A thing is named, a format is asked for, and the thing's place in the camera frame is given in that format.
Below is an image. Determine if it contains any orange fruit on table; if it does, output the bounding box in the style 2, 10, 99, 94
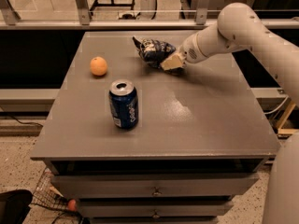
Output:
90, 57, 107, 76

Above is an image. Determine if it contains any metal railing frame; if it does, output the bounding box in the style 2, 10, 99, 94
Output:
0, 0, 298, 30

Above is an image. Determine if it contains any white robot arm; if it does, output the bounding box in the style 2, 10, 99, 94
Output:
162, 3, 299, 224

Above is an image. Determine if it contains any wire basket on floor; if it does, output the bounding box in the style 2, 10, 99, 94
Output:
32, 169, 70, 213

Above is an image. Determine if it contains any grey drawer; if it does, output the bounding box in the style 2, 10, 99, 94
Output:
78, 199, 233, 218
51, 173, 259, 199

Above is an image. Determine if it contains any black stand in background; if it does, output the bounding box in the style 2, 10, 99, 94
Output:
89, 0, 135, 13

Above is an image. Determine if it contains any blue Pepsi soda can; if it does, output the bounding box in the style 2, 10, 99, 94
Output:
109, 79, 138, 130

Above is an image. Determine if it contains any wooden frame at right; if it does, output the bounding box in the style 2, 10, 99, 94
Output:
275, 101, 298, 135

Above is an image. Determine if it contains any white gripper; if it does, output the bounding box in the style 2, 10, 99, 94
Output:
161, 34, 207, 71

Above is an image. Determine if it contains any lower grey drawer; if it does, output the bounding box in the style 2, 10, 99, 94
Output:
78, 199, 233, 218

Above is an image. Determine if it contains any small orange ball on floor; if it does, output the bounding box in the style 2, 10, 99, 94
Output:
67, 199, 77, 212

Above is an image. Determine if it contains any blue chip bag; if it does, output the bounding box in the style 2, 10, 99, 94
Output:
133, 36, 176, 68

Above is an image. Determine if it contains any grey drawer cabinet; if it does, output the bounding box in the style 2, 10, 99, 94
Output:
32, 32, 279, 224

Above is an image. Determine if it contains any upper grey drawer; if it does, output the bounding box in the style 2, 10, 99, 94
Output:
51, 173, 259, 199

